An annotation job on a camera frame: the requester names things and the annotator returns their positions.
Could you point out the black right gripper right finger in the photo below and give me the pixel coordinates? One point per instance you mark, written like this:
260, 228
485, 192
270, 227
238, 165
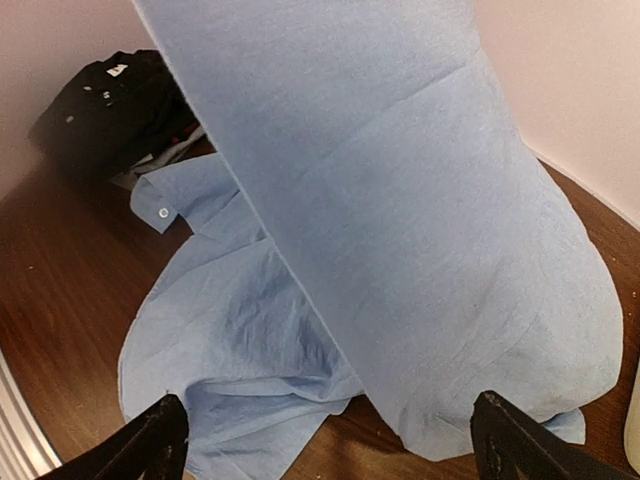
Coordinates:
508, 444

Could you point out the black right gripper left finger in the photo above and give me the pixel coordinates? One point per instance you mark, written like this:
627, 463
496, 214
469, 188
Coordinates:
153, 445

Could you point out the light blue long sleeve shirt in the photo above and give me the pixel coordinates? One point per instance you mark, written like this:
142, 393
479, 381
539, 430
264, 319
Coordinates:
371, 223

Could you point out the white plastic tub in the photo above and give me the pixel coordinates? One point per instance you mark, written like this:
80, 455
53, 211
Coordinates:
632, 426

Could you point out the grey folded shirt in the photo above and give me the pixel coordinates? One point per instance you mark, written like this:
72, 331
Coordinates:
168, 155

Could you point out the red black plaid shirt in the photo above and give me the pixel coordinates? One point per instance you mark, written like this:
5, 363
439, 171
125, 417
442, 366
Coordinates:
181, 136

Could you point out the front aluminium frame rail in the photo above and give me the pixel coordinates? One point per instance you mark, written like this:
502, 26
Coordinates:
25, 452

